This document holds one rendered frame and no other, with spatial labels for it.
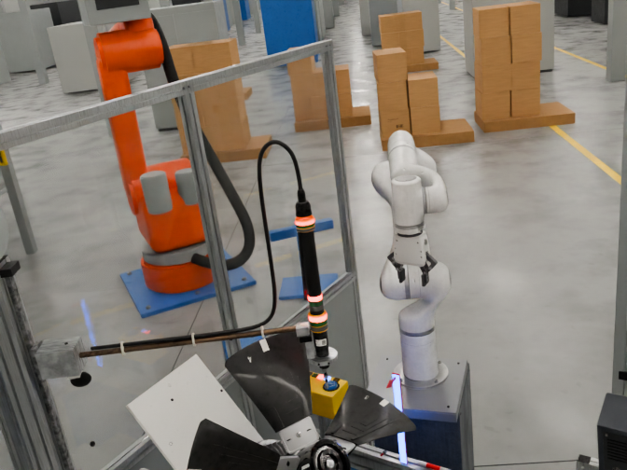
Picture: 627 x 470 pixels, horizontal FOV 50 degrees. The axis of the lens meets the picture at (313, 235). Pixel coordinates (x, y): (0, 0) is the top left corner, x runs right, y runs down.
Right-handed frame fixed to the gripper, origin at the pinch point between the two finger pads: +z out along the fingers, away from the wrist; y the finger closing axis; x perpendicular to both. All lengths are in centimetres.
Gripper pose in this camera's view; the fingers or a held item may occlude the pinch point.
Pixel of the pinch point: (413, 278)
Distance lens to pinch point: 206.0
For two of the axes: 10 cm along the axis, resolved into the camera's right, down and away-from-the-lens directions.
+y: -8.3, -1.0, 5.5
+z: 1.2, 9.3, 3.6
